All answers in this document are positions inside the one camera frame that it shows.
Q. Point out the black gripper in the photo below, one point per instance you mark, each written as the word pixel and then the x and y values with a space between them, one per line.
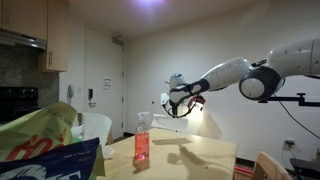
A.
pixel 174 105

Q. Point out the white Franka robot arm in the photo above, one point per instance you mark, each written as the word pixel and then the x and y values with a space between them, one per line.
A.
pixel 230 71

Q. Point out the spray bottle with red liquid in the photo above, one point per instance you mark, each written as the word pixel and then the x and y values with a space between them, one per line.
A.
pixel 142 146

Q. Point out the white paper door sign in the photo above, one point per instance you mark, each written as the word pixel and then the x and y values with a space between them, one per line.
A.
pixel 107 84

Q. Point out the white upright paper towel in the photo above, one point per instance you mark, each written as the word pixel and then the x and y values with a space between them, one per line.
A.
pixel 96 126

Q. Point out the white door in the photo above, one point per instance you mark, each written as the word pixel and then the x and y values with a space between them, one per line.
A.
pixel 103 60

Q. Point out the gray door closer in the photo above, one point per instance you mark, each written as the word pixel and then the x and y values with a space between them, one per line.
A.
pixel 117 40

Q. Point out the clear bag of green contents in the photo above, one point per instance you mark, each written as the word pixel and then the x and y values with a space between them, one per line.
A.
pixel 77 133

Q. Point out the dark blue chip bag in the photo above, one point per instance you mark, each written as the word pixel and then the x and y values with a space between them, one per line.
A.
pixel 50 163

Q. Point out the green chip bag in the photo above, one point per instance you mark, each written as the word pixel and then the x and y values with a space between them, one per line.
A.
pixel 36 133

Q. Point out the black kitchen stove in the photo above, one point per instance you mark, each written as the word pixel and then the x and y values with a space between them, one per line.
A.
pixel 16 103

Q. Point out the silver range hood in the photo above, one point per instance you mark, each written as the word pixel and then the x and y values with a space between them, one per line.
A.
pixel 23 39

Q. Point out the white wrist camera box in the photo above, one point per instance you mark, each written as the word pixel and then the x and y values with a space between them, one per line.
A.
pixel 164 99

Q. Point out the black wall intercom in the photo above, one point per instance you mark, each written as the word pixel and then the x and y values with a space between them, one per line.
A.
pixel 90 94

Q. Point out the white light switch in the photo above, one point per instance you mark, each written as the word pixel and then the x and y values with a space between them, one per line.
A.
pixel 79 90

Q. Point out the white wall phone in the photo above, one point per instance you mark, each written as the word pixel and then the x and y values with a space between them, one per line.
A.
pixel 71 91

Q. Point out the white wall outlet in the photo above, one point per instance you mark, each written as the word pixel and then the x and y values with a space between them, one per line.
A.
pixel 289 142

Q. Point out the black articulated camera boom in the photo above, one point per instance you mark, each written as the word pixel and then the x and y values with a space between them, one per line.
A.
pixel 293 98

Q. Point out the wooden wall cabinet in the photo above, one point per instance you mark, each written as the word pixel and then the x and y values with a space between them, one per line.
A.
pixel 23 15
pixel 56 36

